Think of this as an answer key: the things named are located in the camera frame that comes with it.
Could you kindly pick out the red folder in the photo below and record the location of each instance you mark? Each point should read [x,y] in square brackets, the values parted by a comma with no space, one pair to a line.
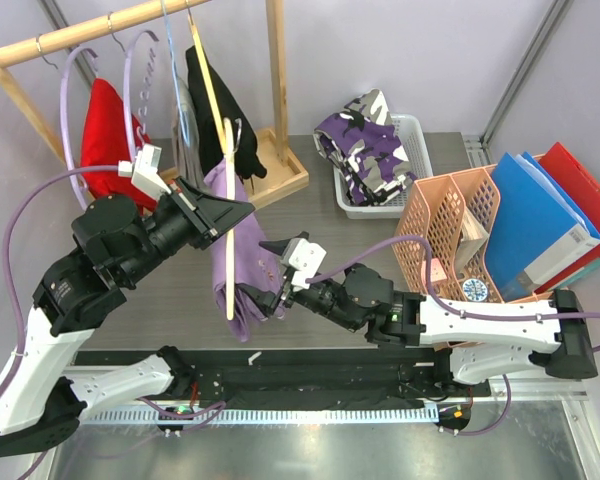
[584,189]

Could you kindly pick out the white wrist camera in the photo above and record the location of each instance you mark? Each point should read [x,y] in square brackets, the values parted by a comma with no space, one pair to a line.
[304,258]
[143,172]

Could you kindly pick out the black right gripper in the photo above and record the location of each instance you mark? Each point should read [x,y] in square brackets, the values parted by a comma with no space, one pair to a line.
[267,300]

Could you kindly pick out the aluminium rail frame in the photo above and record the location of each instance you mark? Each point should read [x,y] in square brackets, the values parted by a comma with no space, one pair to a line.
[526,429]

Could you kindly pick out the wooden clothes rack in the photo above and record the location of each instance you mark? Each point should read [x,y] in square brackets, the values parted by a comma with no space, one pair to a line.
[285,173]

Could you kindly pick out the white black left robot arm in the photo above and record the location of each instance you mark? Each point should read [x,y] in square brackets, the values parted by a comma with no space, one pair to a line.
[116,247]

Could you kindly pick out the pink desk organizer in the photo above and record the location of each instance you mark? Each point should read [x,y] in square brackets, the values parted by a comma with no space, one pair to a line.
[440,220]

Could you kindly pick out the blue folder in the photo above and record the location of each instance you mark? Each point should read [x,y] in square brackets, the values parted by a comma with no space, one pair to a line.
[539,230]

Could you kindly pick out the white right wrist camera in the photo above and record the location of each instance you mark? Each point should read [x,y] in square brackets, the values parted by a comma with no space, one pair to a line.
[304,258]

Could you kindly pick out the lilac plastic hanger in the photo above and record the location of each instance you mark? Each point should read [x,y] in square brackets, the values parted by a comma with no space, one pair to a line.
[136,99]

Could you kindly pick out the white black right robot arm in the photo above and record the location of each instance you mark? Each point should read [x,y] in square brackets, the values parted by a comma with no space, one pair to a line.
[366,301]

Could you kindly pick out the grey trousers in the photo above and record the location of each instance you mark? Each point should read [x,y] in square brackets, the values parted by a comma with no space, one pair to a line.
[187,159]

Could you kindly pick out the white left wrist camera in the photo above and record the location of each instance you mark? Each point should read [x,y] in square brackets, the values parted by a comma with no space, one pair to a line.
[143,172]

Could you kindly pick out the white slotted cable duct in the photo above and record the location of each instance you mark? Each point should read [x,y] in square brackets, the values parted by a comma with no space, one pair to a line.
[144,415]

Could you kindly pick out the teal folder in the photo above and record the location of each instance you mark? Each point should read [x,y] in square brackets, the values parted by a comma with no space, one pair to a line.
[581,273]

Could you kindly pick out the pink power socket cube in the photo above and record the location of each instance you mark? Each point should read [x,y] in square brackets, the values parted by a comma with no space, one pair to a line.
[438,275]

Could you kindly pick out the yellow hanger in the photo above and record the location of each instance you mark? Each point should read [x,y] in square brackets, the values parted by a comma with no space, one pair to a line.
[207,81]

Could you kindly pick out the lilac hanger with red trousers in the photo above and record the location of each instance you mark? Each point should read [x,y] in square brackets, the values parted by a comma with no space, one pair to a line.
[79,187]

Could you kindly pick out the light blue hanger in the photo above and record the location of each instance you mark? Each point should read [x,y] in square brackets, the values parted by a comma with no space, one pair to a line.
[175,75]

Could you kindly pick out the red trousers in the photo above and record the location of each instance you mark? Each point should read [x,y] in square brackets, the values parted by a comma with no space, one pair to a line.
[104,142]

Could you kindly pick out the cream white hanger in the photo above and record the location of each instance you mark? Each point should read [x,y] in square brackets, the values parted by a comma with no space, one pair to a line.
[230,239]

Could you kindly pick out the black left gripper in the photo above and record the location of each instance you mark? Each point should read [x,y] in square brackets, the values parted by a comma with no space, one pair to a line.
[205,212]

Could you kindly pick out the white plastic basket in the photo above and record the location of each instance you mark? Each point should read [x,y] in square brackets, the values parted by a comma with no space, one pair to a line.
[409,131]

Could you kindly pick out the purple camouflage trousers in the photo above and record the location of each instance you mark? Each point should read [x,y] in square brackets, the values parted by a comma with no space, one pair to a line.
[360,141]

